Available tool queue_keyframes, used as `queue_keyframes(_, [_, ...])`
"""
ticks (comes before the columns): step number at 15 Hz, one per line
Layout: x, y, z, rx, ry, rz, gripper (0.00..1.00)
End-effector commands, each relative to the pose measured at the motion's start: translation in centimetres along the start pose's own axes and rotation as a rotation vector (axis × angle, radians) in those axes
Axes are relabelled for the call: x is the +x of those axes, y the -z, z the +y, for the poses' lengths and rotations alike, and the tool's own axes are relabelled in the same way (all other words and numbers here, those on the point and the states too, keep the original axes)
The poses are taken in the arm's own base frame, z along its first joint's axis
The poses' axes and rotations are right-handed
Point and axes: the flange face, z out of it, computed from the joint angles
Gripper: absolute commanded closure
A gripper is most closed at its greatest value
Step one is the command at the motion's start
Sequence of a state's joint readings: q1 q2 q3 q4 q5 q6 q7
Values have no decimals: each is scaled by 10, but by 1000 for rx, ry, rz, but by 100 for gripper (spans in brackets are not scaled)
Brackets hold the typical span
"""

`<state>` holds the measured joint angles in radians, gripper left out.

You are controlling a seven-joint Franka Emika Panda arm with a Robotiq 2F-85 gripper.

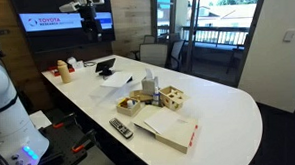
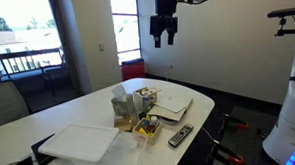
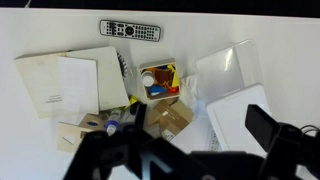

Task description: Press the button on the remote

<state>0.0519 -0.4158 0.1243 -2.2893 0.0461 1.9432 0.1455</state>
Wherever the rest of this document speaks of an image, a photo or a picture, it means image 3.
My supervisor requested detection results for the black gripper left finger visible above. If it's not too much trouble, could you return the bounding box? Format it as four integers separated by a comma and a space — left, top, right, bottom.
132, 102, 148, 138

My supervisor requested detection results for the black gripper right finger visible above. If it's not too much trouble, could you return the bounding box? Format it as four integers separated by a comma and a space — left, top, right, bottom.
244, 103, 286, 155

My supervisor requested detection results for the black and silver remote control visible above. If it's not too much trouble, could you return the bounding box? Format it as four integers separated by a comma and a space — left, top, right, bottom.
99, 19, 162, 43

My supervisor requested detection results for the yellow paper tag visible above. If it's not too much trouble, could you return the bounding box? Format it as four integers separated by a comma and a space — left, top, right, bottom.
124, 95, 139, 110

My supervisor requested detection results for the wooden box of toy blocks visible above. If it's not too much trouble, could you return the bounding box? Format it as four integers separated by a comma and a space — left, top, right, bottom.
137, 59, 182, 104

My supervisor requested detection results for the bottle with blue cap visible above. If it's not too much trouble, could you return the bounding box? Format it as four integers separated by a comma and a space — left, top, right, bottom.
104, 109, 123, 136

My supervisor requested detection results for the white plastic lid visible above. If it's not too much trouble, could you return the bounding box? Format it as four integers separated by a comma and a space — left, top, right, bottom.
205, 83, 273, 158

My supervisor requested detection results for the blue toy block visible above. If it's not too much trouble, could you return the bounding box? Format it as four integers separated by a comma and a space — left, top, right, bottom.
148, 84, 168, 98

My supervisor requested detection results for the brown cardboard box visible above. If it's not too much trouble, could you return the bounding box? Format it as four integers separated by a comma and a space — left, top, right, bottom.
146, 98, 195, 143

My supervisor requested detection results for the small white jar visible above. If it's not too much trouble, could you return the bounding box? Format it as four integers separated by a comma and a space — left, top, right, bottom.
141, 70, 156, 88

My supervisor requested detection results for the red toy block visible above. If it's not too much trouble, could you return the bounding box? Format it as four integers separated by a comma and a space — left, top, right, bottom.
166, 86, 180, 95

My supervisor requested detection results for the white power strip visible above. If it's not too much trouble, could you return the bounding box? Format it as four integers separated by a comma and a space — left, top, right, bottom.
207, 127, 223, 153

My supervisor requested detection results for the yellow toy block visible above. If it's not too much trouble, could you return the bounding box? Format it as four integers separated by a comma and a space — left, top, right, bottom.
166, 64, 180, 89

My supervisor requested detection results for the crumpled clear plastic wrap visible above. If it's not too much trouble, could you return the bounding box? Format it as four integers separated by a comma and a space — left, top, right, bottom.
180, 74, 210, 116

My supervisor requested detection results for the clear plastic container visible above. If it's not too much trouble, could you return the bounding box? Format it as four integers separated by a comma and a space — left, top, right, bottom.
193, 39, 265, 108

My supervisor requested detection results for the small open box with bottles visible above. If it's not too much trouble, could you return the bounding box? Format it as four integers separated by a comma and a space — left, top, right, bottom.
55, 111, 122, 154

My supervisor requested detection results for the cream paper booklet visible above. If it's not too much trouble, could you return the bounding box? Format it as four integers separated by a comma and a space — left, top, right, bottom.
13, 53, 100, 120

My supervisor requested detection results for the black cable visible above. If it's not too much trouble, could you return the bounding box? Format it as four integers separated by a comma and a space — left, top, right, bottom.
297, 124, 320, 138

